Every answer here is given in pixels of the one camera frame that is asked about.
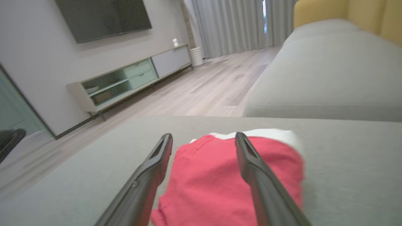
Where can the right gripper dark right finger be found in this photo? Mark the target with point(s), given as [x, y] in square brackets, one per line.
[267, 194]

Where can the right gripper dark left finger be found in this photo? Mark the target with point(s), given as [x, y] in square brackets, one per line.
[141, 191]

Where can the red jersey white striped sleeves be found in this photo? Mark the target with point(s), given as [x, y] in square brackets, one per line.
[207, 182]

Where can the large grey fabric ottoman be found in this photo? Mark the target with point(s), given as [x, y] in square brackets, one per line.
[345, 172]

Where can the low beige television cabinet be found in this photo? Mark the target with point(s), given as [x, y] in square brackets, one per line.
[141, 75]

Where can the grey sofa seat cushion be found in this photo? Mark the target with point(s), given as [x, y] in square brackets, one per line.
[329, 75]

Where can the round black floor object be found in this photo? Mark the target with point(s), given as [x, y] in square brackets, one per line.
[11, 141]

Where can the white ribbed cylinder bin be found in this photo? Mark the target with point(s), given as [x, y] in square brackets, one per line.
[197, 56]

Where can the teal glass door panel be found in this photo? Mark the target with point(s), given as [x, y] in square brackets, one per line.
[15, 106]

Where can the small white figurine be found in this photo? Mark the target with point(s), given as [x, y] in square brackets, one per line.
[175, 43]

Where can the grey pleated curtain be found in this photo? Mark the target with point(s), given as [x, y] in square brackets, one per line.
[232, 25]

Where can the yellow sofa back cushion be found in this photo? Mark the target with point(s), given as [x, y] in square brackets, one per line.
[361, 12]

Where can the black wall television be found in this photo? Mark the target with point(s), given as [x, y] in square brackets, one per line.
[103, 17]

